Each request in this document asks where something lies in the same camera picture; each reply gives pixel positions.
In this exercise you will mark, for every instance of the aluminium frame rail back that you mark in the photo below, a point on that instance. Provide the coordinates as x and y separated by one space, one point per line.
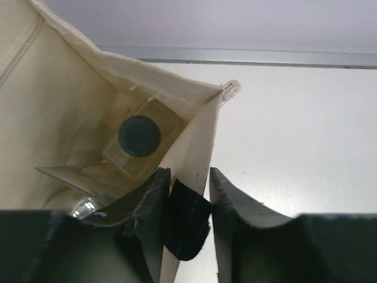
247 57

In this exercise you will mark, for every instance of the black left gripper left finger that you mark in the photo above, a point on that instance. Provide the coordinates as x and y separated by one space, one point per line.
122 242

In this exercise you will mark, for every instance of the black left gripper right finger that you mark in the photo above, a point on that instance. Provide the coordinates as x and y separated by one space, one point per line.
254 243

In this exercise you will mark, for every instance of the clear square bottle black cap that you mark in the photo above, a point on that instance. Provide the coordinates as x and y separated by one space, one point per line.
143 139

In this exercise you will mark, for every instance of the cream canvas tote bag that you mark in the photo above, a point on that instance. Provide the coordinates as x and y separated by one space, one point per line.
63 100

